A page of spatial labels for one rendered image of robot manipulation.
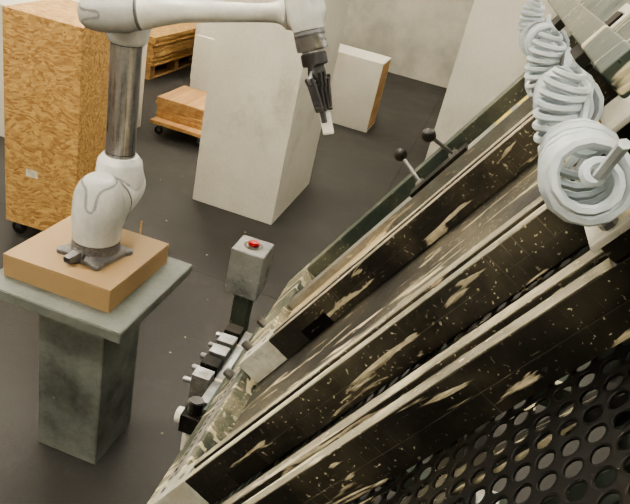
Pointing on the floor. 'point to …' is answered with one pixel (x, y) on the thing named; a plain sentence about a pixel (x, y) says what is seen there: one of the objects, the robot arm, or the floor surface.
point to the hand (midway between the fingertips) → (326, 122)
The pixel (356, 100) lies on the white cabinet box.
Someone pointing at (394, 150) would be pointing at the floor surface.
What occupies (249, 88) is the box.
